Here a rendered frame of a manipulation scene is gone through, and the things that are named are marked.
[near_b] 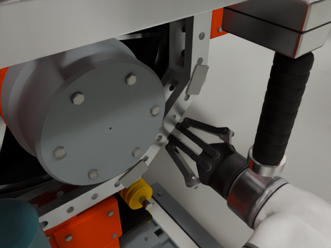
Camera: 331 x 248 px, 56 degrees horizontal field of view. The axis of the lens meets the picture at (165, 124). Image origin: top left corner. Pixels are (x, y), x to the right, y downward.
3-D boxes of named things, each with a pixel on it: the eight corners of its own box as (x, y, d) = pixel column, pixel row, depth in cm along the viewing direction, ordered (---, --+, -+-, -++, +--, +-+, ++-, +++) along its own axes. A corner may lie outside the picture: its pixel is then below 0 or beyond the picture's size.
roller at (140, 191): (94, 137, 83) (91, 120, 80) (160, 208, 65) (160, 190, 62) (74, 146, 81) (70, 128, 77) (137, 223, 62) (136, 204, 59)
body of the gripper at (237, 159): (236, 207, 53) (199, 175, 59) (265, 167, 53) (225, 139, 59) (217, 202, 48) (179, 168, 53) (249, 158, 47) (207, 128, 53)
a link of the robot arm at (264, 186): (296, 186, 50) (266, 165, 53) (281, 177, 43) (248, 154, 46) (263, 231, 51) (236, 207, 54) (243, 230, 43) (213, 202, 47)
